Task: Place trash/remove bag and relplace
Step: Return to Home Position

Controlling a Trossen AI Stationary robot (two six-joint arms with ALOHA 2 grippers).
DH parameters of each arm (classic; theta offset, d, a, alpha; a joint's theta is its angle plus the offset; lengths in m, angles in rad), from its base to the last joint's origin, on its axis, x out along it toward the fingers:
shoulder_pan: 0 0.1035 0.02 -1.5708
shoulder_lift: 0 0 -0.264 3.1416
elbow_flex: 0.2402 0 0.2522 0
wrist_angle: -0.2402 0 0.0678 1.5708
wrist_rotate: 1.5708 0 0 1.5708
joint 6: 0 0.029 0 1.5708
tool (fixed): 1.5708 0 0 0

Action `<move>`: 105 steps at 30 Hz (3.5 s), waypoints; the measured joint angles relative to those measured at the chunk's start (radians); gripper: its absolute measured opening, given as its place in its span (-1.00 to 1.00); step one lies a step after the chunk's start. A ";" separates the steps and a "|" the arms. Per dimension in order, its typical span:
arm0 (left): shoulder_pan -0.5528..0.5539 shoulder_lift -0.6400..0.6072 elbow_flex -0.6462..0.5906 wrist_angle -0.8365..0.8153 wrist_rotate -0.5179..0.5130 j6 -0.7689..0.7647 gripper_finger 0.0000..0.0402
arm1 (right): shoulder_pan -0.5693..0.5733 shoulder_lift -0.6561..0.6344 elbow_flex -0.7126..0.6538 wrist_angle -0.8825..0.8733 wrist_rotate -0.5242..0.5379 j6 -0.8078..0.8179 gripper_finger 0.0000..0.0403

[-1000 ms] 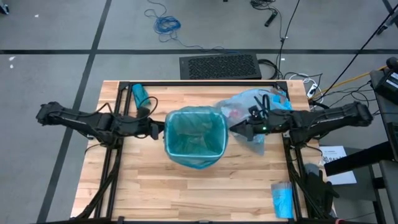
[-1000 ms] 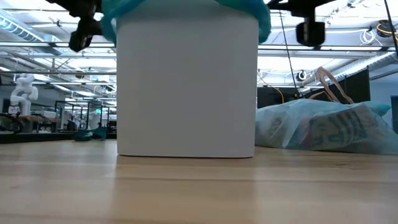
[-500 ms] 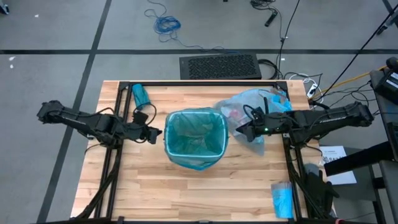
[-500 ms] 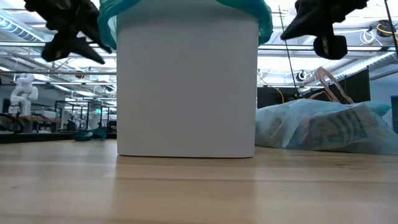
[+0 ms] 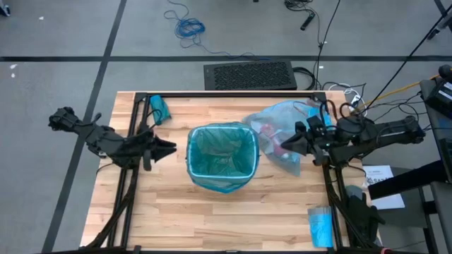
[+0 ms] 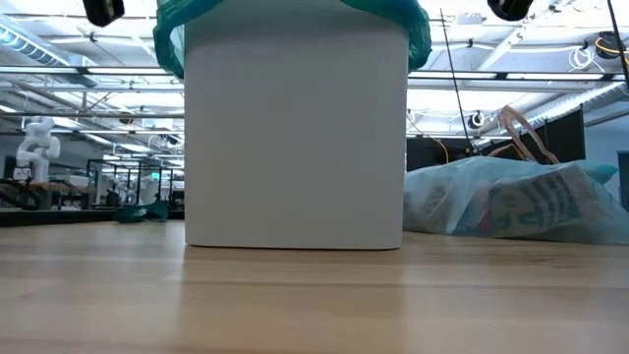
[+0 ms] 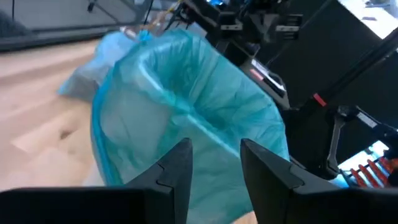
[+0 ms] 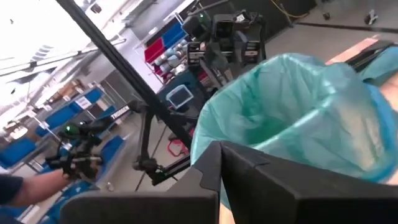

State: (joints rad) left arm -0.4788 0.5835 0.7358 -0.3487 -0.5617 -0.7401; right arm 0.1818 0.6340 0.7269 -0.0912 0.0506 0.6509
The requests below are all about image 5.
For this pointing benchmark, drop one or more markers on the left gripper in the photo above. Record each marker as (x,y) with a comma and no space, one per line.
(148,148)

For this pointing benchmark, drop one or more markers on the grey side desk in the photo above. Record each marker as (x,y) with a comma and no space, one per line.
(439,211)

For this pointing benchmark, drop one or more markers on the white power strip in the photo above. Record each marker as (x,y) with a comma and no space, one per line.
(355,100)

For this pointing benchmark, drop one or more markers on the black slanted bar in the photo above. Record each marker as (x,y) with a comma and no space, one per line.
(406,180)

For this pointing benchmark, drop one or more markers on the black glove pile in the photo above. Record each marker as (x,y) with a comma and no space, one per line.
(363,218)

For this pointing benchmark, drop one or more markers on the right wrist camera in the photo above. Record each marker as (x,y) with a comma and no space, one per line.
(316,124)

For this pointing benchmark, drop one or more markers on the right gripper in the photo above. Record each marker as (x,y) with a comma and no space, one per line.
(323,143)

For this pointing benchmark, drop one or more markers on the teal bag stack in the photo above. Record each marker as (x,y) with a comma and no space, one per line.
(222,148)

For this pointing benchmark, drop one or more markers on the blue bag roll pack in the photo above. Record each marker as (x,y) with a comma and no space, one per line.
(320,227)

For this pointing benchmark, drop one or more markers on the black labelled device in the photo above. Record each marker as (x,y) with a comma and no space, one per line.
(443,95)

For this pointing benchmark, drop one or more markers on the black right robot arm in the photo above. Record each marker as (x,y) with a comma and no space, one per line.
(388,130)

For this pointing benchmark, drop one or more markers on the white plastic trash bin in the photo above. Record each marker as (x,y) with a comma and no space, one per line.
(188,155)

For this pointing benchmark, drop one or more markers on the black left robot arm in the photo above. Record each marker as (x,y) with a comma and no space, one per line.
(102,141)

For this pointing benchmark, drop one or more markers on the white paper sheet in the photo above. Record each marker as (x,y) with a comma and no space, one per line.
(385,197)

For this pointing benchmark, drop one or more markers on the black aluminium table frame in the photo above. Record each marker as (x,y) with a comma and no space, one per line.
(127,211)

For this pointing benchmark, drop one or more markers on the crumpled teal bag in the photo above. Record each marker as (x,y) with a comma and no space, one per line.
(160,109)

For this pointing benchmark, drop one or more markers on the black power strip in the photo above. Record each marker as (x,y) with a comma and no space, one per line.
(308,20)

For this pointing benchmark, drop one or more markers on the light blue trash bag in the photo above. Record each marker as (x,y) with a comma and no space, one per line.
(268,116)

